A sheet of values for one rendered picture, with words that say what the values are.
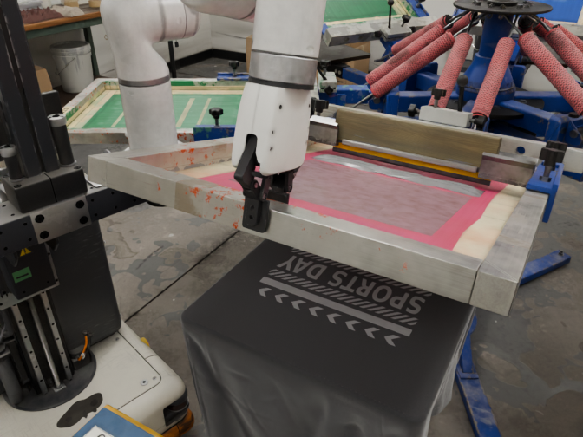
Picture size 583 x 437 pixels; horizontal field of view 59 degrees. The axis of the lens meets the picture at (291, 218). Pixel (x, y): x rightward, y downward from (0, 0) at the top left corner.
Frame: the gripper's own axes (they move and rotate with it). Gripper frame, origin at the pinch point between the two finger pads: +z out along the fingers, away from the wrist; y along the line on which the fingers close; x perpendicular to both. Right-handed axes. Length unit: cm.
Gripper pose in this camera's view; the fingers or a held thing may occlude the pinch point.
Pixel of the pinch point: (265, 210)
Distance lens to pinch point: 62.9
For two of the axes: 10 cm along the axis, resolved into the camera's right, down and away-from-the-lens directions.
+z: -1.3, 9.4, 3.1
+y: -4.8, 2.1, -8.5
